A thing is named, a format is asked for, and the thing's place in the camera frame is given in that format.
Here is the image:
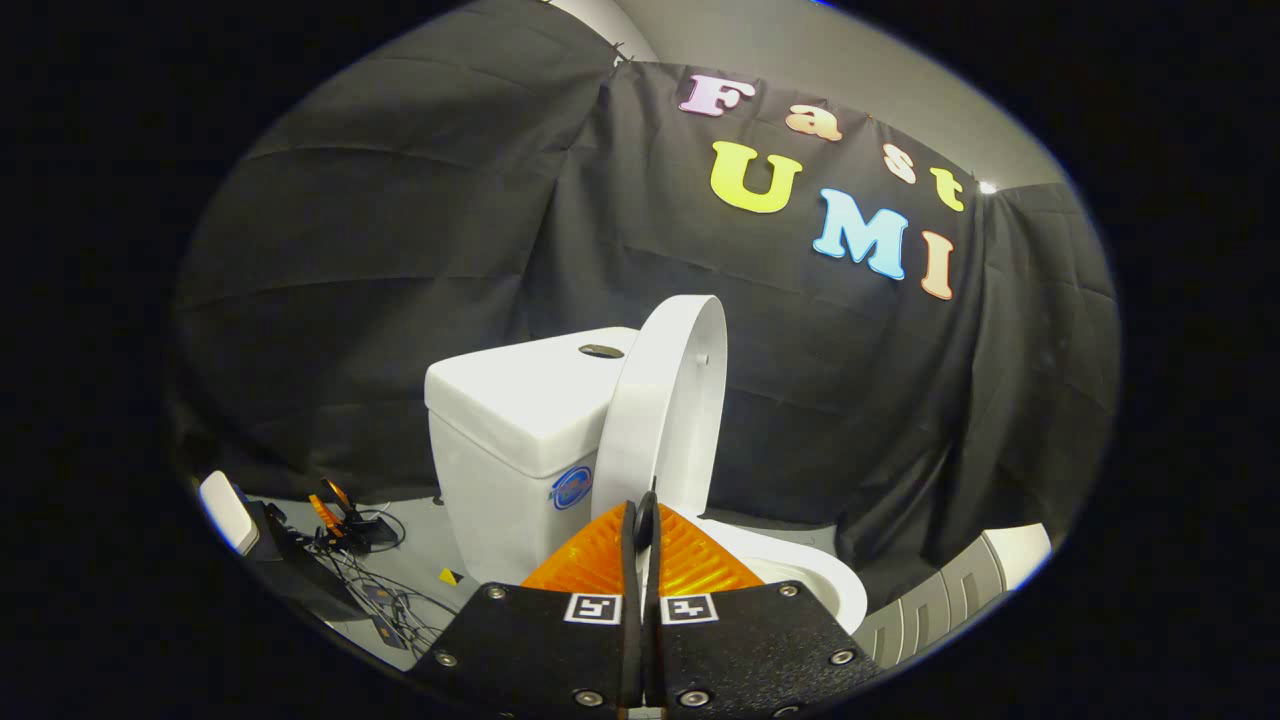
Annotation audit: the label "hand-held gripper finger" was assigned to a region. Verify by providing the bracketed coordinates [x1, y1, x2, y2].
[410, 495, 646, 716]
[640, 488, 886, 716]

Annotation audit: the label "white toilet lid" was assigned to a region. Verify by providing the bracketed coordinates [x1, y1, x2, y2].
[590, 294, 729, 523]

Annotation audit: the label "white toilet with tank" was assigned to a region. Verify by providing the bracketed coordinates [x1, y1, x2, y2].
[425, 327, 869, 636]

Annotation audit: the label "grey drawer cabinet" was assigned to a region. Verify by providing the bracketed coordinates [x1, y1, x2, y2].
[855, 523, 1053, 669]

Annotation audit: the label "black backdrop cloth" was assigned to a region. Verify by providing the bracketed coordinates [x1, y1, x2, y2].
[165, 0, 1122, 603]

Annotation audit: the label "small white device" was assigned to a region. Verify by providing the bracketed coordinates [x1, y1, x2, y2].
[198, 471, 263, 558]

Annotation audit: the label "white toilet seat ring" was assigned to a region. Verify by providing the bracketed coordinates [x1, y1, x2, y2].
[698, 515, 869, 635]

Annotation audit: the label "black floor cables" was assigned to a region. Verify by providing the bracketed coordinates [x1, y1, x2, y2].
[318, 540, 463, 663]

